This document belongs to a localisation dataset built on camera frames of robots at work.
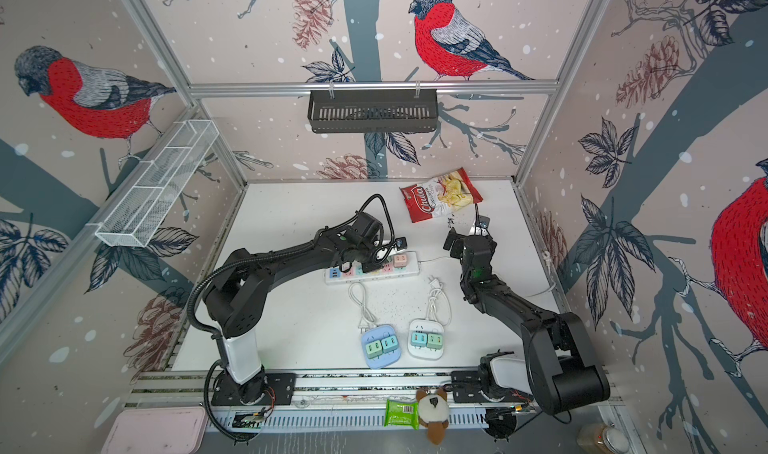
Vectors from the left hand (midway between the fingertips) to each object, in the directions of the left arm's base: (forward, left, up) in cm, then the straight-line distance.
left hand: (384, 255), depth 90 cm
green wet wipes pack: (-40, -4, -7) cm, 41 cm away
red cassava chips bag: (+27, -21, -3) cm, 34 cm away
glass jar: (-45, -45, +2) cm, 64 cm away
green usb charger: (-27, +2, -2) cm, 27 cm away
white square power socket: (-20, -12, -5) cm, 23 cm away
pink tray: (-42, +53, -8) cm, 68 cm away
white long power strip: (-4, +14, -5) cm, 16 cm away
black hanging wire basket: (+48, +4, +20) cm, 52 cm away
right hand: (+4, -25, +6) cm, 26 cm away
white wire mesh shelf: (+7, +61, +23) cm, 66 cm away
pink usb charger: (-2, -5, -1) cm, 5 cm away
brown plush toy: (-39, -12, -5) cm, 41 cm away
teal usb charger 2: (-25, -9, 0) cm, 26 cm away
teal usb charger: (-26, -1, -1) cm, 26 cm away
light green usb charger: (-25, -13, -1) cm, 28 cm away
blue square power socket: (-22, +2, -5) cm, 23 cm away
